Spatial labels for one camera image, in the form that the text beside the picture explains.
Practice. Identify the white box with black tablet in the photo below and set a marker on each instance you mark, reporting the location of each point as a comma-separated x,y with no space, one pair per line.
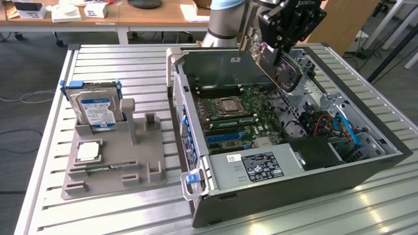
30,11

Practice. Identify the white paper stack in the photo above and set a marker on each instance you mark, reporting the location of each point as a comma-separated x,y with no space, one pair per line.
192,16

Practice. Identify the grey parts rack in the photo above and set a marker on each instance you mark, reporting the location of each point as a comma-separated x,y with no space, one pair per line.
120,151

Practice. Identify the black round stand base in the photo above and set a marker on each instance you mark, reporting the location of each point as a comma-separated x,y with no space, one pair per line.
143,3

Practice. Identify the white floor device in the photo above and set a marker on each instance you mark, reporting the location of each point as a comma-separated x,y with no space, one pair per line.
359,40

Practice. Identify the black fan shroud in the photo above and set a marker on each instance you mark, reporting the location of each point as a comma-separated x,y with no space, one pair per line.
312,151

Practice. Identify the CPU socket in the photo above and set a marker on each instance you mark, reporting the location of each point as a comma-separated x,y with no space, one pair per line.
229,106

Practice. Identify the wooden cabinet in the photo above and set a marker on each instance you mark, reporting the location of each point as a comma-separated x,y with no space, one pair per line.
346,24

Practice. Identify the white table frame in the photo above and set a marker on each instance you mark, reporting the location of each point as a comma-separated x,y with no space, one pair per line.
400,30

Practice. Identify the black expansion slot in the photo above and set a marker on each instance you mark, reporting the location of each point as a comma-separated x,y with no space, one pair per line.
228,147

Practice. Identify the orange book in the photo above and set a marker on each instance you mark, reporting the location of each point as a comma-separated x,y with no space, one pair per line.
12,12

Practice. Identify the green motherboard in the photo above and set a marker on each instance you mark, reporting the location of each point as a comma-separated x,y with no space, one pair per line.
260,117

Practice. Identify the wooden desk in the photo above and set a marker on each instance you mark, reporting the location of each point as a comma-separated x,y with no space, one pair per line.
32,22

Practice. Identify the black slanted pole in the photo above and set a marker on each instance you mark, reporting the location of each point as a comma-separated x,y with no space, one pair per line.
391,55

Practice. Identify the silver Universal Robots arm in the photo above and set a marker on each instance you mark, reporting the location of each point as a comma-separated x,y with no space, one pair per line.
221,22

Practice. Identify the hard disk with blue caddy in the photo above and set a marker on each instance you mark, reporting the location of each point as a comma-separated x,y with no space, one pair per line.
94,110

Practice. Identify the blue expansion slot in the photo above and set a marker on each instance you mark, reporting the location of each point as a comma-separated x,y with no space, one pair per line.
227,137

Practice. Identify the open black PC case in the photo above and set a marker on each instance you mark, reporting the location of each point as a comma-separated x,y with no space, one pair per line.
293,195

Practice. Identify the blue case latch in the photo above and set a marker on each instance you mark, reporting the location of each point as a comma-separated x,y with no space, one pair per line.
191,178

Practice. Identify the small white printed box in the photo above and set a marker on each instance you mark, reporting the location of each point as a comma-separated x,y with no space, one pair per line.
94,11

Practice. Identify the white box with round dish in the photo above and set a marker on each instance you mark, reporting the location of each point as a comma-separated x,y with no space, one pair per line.
65,13

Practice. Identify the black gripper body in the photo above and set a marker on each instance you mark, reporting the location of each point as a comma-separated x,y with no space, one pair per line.
303,7

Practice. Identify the low-profile graphics card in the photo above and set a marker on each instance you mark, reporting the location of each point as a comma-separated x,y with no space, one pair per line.
287,76

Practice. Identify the brown cardboard box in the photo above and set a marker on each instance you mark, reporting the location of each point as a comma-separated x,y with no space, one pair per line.
200,5

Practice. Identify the CPU chip with silver lid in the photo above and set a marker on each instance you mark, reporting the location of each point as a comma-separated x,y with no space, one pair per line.
88,151

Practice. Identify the grey power supply unit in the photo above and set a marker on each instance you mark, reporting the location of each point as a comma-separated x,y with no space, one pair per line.
228,171

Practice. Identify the silver disk bay cage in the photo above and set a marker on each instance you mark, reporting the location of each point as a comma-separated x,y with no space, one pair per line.
293,102

